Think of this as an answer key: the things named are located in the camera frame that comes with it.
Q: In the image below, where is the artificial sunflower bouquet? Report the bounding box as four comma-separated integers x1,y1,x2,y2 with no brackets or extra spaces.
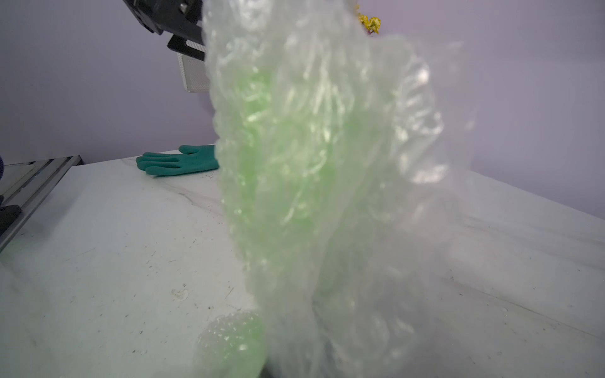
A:
355,4,381,35

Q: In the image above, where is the aluminium rail front frame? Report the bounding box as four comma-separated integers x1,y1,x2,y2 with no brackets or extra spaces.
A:
1,155,83,249

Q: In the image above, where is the green silicone spatula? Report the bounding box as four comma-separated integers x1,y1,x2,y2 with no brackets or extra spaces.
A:
135,145,219,177

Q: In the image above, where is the clear bubble wrap sheet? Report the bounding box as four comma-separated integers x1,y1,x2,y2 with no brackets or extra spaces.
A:
195,1,474,377

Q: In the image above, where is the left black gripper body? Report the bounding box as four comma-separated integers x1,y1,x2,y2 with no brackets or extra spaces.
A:
124,0,206,61

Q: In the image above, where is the green plastic wine glass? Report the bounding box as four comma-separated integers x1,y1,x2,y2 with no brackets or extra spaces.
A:
215,71,369,359

